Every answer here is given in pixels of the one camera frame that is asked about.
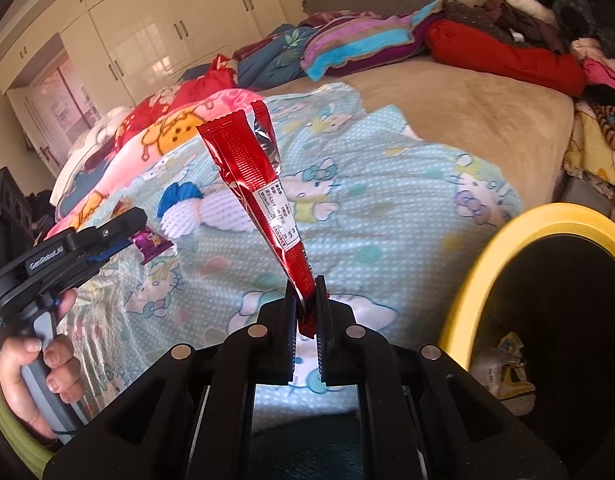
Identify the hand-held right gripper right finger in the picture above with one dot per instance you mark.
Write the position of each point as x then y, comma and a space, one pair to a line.
322, 332

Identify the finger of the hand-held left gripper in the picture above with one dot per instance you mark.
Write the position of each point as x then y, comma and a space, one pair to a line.
112, 252
112, 225

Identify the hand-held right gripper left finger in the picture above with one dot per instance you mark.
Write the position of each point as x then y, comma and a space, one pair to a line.
289, 330

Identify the purple candy wrapper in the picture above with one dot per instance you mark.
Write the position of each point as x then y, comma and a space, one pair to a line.
151, 244

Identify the red snack wrapper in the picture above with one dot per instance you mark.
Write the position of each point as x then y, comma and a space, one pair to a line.
252, 180

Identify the yellow trash bin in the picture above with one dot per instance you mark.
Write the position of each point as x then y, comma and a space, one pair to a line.
482, 270

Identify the yellow white snack wrapper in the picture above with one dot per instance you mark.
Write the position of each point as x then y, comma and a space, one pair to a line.
505, 367

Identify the person's left hand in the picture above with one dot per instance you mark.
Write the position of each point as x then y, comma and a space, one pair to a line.
17, 385

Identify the white bedding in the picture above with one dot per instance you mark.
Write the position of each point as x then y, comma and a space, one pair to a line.
92, 132

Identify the pink cartoon blanket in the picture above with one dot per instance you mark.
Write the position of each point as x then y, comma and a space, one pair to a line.
182, 125

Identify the red floral blanket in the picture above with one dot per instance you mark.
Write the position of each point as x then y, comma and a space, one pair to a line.
152, 102

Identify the sliding glass door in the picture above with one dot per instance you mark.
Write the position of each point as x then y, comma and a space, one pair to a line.
62, 105

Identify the light blue cartoon blanket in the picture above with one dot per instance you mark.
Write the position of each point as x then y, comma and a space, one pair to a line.
377, 200

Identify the cream wardrobe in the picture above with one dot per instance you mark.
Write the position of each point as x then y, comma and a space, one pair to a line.
137, 25

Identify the dark blue floral quilt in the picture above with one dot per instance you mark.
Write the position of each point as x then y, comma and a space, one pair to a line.
272, 55

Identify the purple teal striped blanket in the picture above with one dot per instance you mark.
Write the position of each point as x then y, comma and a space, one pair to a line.
357, 45

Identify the grey box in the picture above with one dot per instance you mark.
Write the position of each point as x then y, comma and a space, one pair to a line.
582, 192

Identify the yellow cartoon blanket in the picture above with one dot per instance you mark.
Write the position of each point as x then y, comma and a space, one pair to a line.
595, 160

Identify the red folded cloth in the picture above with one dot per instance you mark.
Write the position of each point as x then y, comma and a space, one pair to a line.
502, 57

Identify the tiger striped cloth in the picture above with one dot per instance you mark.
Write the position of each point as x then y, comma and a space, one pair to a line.
612, 125

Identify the dark maroon clothes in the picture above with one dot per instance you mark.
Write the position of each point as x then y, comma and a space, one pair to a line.
512, 17

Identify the pink garment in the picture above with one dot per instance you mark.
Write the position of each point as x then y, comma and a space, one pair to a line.
600, 62

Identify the grey knit garment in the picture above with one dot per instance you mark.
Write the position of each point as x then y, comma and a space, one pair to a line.
580, 10

